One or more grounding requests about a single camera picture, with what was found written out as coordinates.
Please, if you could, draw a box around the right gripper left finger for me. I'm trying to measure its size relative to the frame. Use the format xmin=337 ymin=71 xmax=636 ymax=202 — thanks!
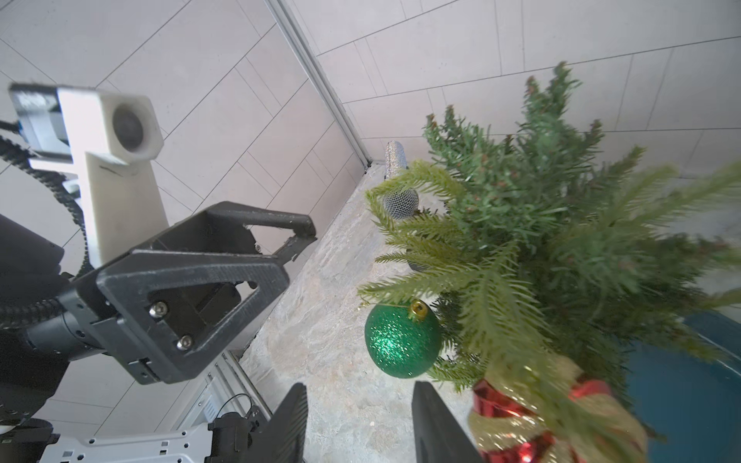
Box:
xmin=243 ymin=383 xmax=309 ymax=463

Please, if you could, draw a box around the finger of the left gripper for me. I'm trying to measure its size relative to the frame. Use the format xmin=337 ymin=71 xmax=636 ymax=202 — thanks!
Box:
xmin=141 ymin=202 xmax=316 ymax=264

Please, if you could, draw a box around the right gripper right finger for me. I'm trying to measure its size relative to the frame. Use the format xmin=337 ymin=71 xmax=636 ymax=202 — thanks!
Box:
xmin=411 ymin=381 xmax=482 ymax=463

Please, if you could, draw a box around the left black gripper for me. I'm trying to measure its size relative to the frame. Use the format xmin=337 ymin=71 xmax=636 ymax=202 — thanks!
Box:
xmin=60 ymin=252 xmax=289 ymax=384

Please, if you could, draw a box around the red gold striped ornament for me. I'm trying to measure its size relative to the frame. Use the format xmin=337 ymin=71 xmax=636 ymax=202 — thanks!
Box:
xmin=468 ymin=356 xmax=648 ymax=462

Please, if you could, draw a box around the green glitter ball ornament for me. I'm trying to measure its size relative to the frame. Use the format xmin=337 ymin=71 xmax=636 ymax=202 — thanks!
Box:
xmin=364 ymin=299 xmax=443 ymax=379

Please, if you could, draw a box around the small green christmas tree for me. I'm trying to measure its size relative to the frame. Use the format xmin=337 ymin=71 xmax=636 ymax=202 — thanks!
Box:
xmin=358 ymin=64 xmax=740 ymax=437

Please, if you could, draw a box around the silver glitter microphone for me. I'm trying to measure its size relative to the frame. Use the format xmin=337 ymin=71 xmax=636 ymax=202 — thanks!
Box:
xmin=380 ymin=140 xmax=421 ymax=222

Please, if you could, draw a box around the teal plastic tray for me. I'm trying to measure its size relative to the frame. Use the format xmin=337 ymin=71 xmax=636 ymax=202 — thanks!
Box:
xmin=628 ymin=309 xmax=740 ymax=462

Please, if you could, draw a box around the metal base rail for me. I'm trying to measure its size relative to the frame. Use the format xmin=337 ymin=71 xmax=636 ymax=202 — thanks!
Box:
xmin=34 ymin=349 xmax=273 ymax=463

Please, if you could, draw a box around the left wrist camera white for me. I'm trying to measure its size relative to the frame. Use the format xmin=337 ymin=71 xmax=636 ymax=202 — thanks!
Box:
xmin=9 ymin=83 xmax=168 ymax=267

